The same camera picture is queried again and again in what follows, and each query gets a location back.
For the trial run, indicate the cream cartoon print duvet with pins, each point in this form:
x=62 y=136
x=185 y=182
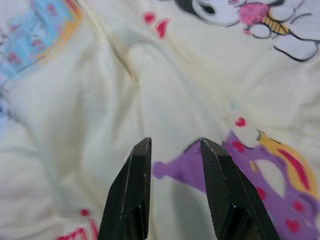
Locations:
x=100 y=112

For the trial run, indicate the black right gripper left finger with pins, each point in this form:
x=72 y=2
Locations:
x=130 y=195

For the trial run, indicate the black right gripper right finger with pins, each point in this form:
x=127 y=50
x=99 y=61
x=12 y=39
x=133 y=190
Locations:
x=225 y=195

